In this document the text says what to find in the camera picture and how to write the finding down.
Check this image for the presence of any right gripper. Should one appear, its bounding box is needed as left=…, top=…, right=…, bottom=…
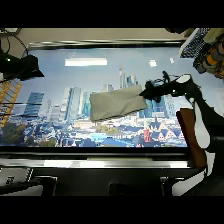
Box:
left=138, top=80, right=174, bottom=103

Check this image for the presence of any grey T-shirt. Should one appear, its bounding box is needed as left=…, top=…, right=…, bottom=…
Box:
left=88, top=84, right=149, bottom=123

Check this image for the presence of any yellow dark striped garment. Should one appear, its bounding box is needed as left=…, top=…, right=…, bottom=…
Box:
left=192, top=34, right=224, bottom=80

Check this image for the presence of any silver frame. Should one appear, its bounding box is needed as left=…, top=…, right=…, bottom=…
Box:
left=0, top=151, right=201, bottom=197

